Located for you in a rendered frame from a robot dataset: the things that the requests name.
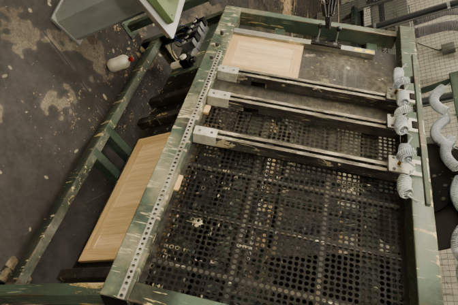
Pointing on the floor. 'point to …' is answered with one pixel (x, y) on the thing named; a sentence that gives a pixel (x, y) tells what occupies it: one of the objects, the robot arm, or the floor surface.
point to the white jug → (119, 62)
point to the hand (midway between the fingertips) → (328, 22)
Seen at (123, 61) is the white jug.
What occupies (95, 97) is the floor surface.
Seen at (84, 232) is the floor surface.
